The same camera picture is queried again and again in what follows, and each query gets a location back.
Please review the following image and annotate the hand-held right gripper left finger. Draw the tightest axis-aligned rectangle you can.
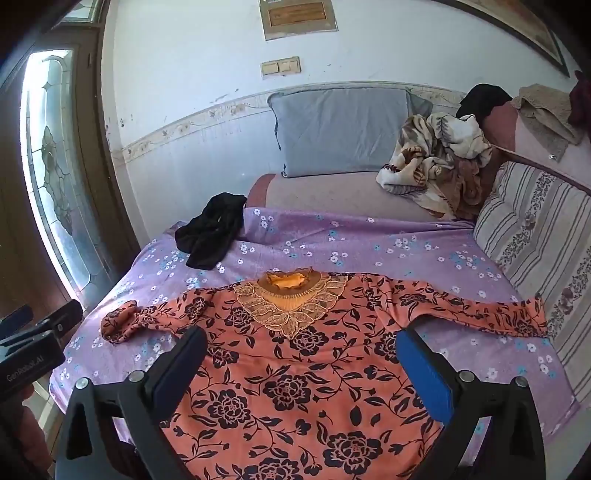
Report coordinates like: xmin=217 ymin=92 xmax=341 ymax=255
xmin=54 ymin=327 xmax=208 ymax=480

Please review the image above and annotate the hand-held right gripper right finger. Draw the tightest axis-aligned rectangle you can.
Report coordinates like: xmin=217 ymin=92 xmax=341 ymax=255
xmin=396 ymin=329 xmax=548 ymax=480

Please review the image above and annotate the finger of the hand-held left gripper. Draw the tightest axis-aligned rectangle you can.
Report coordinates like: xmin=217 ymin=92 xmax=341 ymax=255
xmin=0 ymin=308 xmax=34 ymax=341
xmin=44 ymin=299 xmax=84 ymax=335

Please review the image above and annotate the orange floral shirt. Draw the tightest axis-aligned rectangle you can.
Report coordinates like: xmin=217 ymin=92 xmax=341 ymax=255
xmin=100 ymin=268 xmax=548 ymax=480

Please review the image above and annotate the black garment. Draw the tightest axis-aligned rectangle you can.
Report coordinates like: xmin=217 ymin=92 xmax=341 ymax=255
xmin=174 ymin=194 xmax=248 ymax=271

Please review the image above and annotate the purple floral bedsheet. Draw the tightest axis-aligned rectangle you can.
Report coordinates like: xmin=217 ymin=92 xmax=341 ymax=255
xmin=48 ymin=207 xmax=583 ymax=468

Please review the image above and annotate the wooden stained glass door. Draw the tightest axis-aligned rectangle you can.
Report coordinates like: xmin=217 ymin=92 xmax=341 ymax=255
xmin=0 ymin=0 xmax=142 ymax=320

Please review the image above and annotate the striped floral cushion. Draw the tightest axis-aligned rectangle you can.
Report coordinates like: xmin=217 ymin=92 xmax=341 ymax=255
xmin=473 ymin=161 xmax=591 ymax=416

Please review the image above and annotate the beige floral blanket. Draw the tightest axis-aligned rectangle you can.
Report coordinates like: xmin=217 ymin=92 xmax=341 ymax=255
xmin=376 ymin=113 xmax=494 ymax=220

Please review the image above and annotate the pink sofa backrest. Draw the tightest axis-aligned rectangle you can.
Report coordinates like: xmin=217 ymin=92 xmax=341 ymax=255
xmin=480 ymin=102 xmax=591 ymax=195

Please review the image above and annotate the grey pillow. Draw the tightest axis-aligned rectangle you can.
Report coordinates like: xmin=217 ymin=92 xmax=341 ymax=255
xmin=268 ymin=88 xmax=435 ymax=179

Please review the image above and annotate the black cloth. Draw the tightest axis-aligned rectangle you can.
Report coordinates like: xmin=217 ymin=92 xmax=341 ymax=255
xmin=456 ymin=84 xmax=513 ymax=121

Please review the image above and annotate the beige towel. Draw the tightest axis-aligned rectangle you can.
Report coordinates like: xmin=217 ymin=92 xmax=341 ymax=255
xmin=510 ymin=84 xmax=585 ymax=162

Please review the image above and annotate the dark maroon cloth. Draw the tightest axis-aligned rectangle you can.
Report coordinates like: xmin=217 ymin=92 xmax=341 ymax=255
xmin=568 ymin=71 xmax=591 ymax=131

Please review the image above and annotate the beige wall light switch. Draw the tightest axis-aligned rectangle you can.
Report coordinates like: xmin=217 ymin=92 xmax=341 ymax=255
xmin=261 ymin=56 xmax=302 ymax=77

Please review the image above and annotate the large framed wall picture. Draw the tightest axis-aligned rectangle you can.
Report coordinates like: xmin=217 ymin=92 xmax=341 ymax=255
xmin=434 ymin=0 xmax=571 ymax=77

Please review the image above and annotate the framed wall plaque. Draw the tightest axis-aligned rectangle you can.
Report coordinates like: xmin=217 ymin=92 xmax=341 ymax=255
xmin=259 ymin=0 xmax=337 ymax=42

